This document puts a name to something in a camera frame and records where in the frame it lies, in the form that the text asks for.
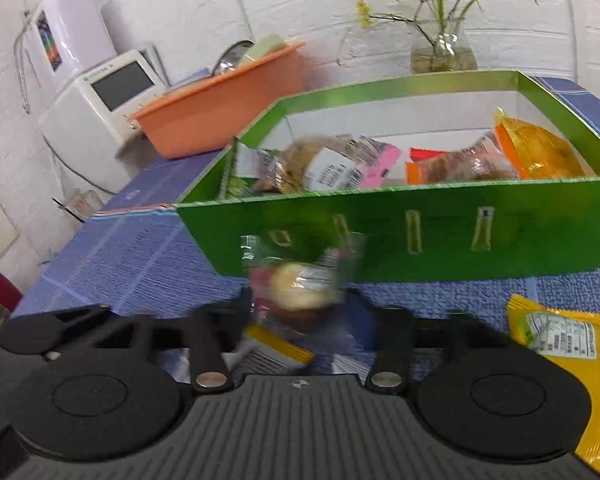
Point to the pale green dish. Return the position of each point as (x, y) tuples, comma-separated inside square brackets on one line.
[(262, 50)]

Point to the red orange snack packet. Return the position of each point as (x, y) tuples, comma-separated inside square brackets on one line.
[(455, 165)]

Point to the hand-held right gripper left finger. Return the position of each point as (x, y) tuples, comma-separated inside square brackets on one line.
[(205, 340)]

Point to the glass vase with flowers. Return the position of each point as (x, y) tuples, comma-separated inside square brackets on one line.
[(442, 35)]

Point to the orange plastic basin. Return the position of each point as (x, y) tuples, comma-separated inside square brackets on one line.
[(215, 115)]

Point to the blue checkered tablecloth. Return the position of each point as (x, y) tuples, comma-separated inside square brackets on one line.
[(130, 260)]

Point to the dark pot lid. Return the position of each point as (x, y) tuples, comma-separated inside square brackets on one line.
[(230, 57)]

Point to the green cardboard box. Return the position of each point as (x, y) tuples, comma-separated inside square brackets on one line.
[(430, 240)]

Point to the white appliance with screen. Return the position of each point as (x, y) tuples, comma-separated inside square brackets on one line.
[(95, 125)]

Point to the white water purifier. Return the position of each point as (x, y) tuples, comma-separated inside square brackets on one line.
[(65, 30)]

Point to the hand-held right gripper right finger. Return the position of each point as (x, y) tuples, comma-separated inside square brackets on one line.
[(392, 340)]

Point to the clear bun snack packet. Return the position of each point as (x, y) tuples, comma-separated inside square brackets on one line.
[(300, 285)]

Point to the brown clear snack packet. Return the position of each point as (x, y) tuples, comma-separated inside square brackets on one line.
[(325, 165)]

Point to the orange translucent snack packet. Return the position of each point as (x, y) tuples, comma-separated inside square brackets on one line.
[(540, 150)]

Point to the yellow silver snack packet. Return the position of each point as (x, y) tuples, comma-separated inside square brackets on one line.
[(270, 350)]

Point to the green snack packet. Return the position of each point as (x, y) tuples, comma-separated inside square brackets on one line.
[(242, 175)]

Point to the mustard yellow snack packet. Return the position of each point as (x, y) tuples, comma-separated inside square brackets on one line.
[(580, 360)]

